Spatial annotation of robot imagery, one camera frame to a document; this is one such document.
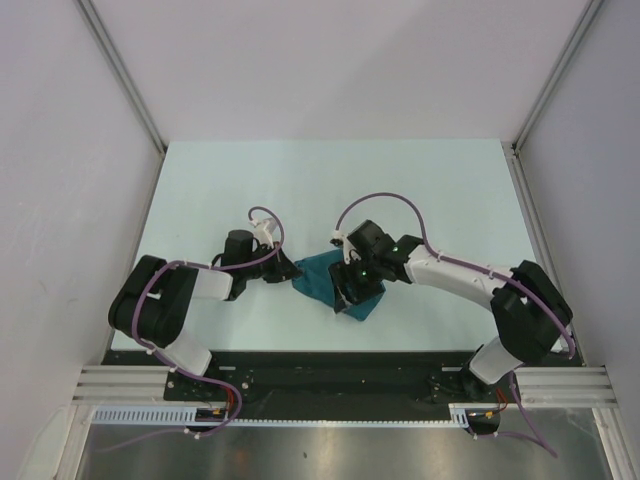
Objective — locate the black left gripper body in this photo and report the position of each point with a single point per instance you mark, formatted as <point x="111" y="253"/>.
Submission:
<point x="269" y="270"/>

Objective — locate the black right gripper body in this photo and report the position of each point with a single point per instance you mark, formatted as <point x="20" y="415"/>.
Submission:
<point x="362" y="276"/>

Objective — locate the teal cloth napkin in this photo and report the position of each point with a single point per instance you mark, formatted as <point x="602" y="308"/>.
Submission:
<point x="315" y="282"/>

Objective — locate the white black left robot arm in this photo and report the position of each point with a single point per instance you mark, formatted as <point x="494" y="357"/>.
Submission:
<point x="152" y="306"/>

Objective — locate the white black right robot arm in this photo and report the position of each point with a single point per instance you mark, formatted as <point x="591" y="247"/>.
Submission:
<point x="529" y="312"/>

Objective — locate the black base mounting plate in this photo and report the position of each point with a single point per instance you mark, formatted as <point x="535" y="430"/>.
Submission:
<point x="393" y="382"/>

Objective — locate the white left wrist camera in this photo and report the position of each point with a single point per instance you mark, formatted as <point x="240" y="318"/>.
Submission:
<point x="263" y="231"/>

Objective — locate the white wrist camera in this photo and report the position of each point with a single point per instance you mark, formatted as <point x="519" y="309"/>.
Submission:
<point x="340" y="240"/>
<point x="263" y="231"/>

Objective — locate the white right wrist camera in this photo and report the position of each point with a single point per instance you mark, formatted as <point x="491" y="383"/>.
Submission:
<point x="340" y="240"/>

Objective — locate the aluminium frame rail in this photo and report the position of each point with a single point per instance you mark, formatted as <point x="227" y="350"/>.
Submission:
<point x="594" y="392"/>

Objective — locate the left aluminium corner post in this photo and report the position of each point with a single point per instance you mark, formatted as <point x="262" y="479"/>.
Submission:
<point x="115" y="62"/>

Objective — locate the aluminium corner post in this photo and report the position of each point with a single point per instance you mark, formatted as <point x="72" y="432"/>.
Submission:
<point x="115" y="62"/>
<point x="570" y="49"/>

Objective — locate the right aluminium corner post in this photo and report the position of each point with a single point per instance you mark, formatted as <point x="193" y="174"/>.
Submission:
<point x="570" y="49"/>

